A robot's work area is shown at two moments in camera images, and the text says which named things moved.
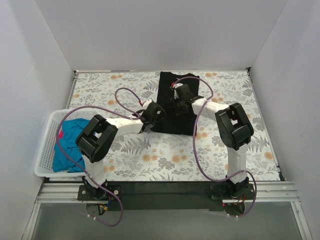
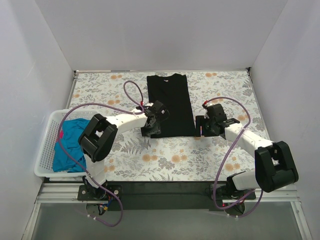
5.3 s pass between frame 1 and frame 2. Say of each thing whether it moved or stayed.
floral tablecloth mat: stayed
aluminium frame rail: stayed
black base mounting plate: stayed
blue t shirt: stayed
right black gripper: moved
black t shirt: moved
